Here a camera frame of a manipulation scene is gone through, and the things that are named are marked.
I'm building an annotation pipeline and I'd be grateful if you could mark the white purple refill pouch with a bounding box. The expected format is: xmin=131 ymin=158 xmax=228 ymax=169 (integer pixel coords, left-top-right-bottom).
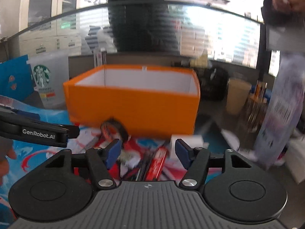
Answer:
xmin=254 ymin=52 xmax=304 ymax=169

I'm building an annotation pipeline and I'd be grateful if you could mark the gold clear pen holder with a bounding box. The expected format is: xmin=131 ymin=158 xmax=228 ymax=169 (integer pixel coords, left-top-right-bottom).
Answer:
xmin=244 ymin=81 xmax=267 ymax=133

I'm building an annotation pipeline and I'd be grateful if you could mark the blue paper bag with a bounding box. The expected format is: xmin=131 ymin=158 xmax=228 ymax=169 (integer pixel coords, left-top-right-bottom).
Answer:
xmin=0 ymin=55 xmax=34 ymax=101

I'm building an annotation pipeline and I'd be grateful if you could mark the black vinyl tape roll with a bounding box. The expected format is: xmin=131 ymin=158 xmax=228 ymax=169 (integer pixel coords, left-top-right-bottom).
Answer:
xmin=100 ymin=117 xmax=129 ymax=143

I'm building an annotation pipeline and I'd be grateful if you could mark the silver green lighter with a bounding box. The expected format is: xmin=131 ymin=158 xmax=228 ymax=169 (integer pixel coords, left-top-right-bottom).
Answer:
xmin=118 ymin=150 xmax=141 ymax=169

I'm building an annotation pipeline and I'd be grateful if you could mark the orange cardboard box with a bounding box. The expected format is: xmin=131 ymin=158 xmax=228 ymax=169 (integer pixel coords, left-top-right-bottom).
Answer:
xmin=63 ymin=65 xmax=200 ymax=139

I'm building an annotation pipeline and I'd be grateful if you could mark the white QR paper card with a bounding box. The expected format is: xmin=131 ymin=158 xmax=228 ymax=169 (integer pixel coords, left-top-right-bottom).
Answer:
xmin=221 ymin=129 xmax=258 ymax=162

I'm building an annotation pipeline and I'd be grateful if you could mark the white pen box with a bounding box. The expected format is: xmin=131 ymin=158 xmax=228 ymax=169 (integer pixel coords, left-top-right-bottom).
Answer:
xmin=93 ymin=48 xmax=107 ymax=68

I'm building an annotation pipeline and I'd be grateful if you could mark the black mesh organizer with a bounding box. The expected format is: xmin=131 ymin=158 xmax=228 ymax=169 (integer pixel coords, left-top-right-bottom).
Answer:
xmin=174 ymin=60 xmax=230 ymax=102

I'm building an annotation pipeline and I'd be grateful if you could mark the white power adapter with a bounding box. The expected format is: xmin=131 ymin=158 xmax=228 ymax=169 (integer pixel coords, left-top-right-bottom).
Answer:
xmin=170 ymin=134 xmax=204 ymax=161

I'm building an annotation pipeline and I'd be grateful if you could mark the red small packet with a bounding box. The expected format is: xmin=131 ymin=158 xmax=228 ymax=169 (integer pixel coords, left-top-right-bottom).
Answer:
xmin=145 ymin=146 xmax=168 ymax=181

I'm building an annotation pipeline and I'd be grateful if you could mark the grey partition panel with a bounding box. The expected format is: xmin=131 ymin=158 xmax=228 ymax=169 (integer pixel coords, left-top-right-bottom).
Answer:
xmin=266 ymin=26 xmax=304 ymax=53

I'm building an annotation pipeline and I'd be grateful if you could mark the person in black coat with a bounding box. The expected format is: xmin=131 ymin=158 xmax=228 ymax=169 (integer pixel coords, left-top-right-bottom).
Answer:
xmin=108 ymin=0 xmax=179 ymax=55

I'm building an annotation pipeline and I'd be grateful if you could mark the thin black pen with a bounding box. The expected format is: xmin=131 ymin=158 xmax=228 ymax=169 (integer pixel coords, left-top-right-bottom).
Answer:
xmin=124 ymin=152 xmax=153 ymax=181

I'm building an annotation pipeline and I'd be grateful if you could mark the beige paper cup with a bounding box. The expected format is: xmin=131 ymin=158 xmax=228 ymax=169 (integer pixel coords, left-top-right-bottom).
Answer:
xmin=226 ymin=78 xmax=252 ymax=115

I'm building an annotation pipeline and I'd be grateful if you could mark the Starbucks plastic cup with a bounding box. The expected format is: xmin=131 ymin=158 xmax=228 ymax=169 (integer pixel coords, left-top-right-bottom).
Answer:
xmin=27 ymin=50 xmax=69 ymax=109

